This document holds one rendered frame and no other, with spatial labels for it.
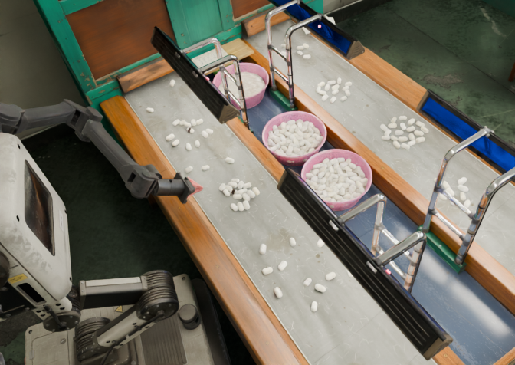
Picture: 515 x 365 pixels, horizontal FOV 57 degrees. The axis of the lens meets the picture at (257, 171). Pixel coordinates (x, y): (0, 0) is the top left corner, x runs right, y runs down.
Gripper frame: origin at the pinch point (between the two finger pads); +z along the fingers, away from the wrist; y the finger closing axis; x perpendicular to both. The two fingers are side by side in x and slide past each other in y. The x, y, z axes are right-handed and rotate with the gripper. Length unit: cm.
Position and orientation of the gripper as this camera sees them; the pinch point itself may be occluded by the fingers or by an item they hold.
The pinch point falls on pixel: (200, 188)
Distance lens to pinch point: 172.8
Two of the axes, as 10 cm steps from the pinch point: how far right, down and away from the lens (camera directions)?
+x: -4.6, 7.9, 4.1
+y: -5.3, -6.2, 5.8
